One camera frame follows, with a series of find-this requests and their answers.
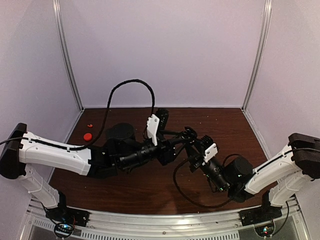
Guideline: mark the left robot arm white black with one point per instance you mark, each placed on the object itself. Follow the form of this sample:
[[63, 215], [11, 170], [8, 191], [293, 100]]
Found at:
[[120, 152]]

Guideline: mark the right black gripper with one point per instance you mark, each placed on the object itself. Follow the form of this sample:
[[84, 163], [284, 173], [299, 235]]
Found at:
[[196, 160]]

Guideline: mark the black earbud charging case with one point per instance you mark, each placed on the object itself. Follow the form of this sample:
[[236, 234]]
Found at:
[[190, 133]]

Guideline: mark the right aluminium frame post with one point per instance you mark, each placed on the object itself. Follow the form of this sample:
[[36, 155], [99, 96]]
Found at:
[[264, 31]]

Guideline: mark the front aluminium rail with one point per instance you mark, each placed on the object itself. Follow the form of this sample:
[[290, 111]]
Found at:
[[221, 225]]

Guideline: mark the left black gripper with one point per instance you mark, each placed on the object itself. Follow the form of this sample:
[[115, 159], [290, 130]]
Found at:
[[167, 153]]

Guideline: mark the orange round case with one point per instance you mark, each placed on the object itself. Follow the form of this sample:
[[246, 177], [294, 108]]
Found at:
[[87, 137]]

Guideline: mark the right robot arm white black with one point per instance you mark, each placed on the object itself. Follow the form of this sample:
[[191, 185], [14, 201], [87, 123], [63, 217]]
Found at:
[[297, 163]]

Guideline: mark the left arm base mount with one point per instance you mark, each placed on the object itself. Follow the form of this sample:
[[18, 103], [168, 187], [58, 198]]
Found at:
[[72, 216]]

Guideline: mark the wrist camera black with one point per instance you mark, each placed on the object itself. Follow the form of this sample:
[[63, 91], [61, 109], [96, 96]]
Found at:
[[156, 122], [210, 148]]

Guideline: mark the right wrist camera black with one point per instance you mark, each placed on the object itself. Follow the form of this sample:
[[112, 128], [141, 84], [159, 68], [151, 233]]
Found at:
[[210, 148]]

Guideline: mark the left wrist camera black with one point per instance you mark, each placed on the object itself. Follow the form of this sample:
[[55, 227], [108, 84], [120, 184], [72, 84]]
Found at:
[[156, 122]]

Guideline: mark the aluminium frame post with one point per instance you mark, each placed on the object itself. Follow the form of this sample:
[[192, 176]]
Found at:
[[65, 53], [264, 31]]

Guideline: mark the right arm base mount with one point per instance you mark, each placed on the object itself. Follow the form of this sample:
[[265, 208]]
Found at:
[[258, 215]]

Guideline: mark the left aluminium frame post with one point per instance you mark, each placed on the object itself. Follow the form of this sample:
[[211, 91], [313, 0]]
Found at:
[[65, 53]]

